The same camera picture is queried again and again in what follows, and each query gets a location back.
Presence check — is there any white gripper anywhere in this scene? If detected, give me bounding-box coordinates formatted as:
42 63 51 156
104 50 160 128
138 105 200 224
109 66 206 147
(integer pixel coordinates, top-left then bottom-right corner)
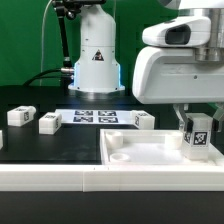
132 47 224 133

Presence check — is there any white square tabletop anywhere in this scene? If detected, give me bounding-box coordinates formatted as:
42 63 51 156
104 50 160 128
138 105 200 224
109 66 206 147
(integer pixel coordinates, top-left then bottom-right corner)
100 129 224 166

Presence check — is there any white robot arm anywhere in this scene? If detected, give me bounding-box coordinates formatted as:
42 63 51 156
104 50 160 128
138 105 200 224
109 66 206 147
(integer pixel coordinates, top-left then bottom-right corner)
70 0 224 132

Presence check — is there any white marker sheet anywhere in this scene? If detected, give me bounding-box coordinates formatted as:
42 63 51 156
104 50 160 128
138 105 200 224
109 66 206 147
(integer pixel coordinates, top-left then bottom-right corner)
56 109 133 125

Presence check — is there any white U-shaped fence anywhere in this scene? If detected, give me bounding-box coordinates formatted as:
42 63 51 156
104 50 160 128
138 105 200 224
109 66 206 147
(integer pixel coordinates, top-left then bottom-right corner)
0 132 224 193

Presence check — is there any black cable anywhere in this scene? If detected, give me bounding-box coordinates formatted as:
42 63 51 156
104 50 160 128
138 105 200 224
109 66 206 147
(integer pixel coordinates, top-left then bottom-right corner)
22 68 75 87

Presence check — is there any grey cable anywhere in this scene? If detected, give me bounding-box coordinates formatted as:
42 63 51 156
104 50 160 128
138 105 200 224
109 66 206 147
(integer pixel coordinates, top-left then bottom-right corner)
39 0 54 87

